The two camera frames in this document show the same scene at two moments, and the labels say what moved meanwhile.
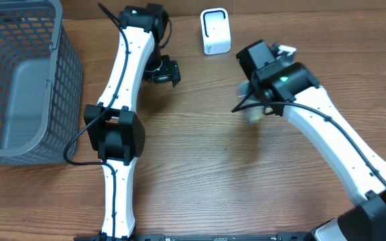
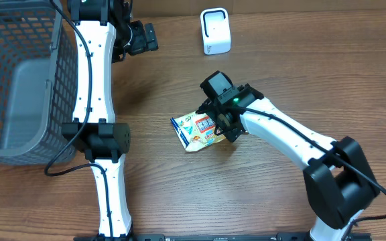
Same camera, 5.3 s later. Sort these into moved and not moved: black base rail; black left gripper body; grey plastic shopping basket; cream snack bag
Moved: black left gripper body; cream snack bag
Not moved: black base rail; grey plastic shopping basket
